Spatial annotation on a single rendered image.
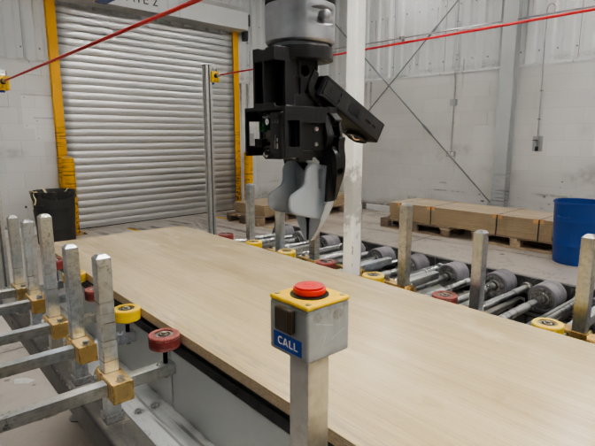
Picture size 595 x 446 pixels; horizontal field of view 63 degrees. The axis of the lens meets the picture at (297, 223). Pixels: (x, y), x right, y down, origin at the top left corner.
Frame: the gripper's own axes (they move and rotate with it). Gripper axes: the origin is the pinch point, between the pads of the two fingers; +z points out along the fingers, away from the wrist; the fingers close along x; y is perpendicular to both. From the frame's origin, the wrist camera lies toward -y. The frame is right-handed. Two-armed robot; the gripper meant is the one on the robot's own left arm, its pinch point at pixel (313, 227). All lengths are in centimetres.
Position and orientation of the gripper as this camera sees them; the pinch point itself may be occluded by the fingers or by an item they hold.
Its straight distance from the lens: 57.3
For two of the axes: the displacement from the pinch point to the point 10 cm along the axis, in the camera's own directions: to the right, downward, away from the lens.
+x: 6.5, 1.4, -7.5
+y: -7.6, 1.2, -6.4
